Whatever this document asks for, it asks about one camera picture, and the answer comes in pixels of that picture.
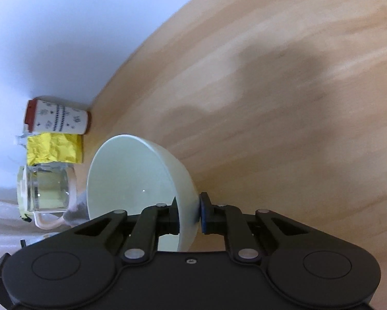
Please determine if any pale green ceramic bowl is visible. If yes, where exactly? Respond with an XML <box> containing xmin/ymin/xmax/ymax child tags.
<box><xmin>86</xmin><ymin>134</ymin><xmax>200</xmax><ymax>252</ymax></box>

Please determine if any crumpled yellow paper box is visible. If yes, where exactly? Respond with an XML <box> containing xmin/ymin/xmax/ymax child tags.
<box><xmin>27</xmin><ymin>133</ymin><xmax>83</xmax><ymax>166</ymax></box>

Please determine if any pink and grey cloth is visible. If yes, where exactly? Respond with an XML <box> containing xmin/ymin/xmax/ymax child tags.
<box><xmin>63</xmin><ymin>191</ymin><xmax>90</xmax><ymax>227</ymax></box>

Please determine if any clear glass mug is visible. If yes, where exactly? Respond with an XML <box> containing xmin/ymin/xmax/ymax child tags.
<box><xmin>17</xmin><ymin>165</ymin><xmax>77</xmax><ymax>230</ymax></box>

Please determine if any white patterned cup red lid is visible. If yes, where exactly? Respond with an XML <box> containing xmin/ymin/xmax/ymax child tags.
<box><xmin>24</xmin><ymin>98</ymin><xmax>92</xmax><ymax>135</ymax></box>

